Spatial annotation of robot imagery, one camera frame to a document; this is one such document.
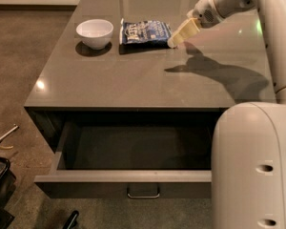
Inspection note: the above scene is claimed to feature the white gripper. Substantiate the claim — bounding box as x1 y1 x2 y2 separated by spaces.
168 0 223 48

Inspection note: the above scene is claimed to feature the blue chip bag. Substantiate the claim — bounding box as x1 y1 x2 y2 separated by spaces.
119 19 172 47

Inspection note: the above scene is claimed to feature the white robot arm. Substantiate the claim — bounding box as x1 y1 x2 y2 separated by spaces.
169 0 286 229

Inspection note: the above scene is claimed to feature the open grey top drawer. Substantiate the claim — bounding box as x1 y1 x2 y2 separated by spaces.
35 123 212 198

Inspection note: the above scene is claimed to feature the grey kitchen counter cabinet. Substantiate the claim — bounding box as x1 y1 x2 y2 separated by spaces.
25 0 276 147

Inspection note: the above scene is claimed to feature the white ceramic bowl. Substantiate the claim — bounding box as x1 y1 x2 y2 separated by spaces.
76 19 113 50

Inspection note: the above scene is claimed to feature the metal rod on floor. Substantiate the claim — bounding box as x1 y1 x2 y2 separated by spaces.
0 125 19 143

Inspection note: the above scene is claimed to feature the black object on floor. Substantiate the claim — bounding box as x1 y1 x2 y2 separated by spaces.
63 210 79 229

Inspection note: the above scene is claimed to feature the black bin with bottle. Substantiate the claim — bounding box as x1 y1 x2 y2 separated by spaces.
0 157 15 229

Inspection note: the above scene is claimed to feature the metal drawer handle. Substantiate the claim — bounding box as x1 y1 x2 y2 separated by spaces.
126 186 160 199

